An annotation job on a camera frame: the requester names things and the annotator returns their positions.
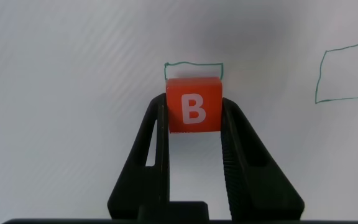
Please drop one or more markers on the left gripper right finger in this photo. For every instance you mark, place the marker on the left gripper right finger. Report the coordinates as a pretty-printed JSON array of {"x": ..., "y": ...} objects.
[{"x": 253, "y": 186}]

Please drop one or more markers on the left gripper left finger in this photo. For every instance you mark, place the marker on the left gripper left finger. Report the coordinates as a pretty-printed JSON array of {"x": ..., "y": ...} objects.
[{"x": 149, "y": 186}]

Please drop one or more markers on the orange letter B block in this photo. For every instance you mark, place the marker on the orange letter B block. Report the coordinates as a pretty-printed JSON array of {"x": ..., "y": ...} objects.
[{"x": 194, "y": 105}]

